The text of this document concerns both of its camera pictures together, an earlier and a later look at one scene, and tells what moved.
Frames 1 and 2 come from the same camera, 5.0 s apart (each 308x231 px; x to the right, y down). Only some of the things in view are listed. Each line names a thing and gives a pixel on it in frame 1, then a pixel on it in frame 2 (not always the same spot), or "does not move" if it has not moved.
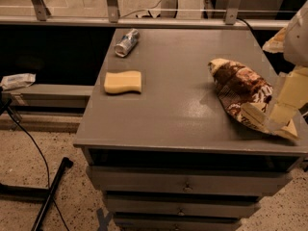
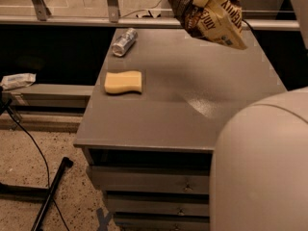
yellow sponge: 120,83 does not move
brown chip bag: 243,92 to 218,17
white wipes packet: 17,81 does not move
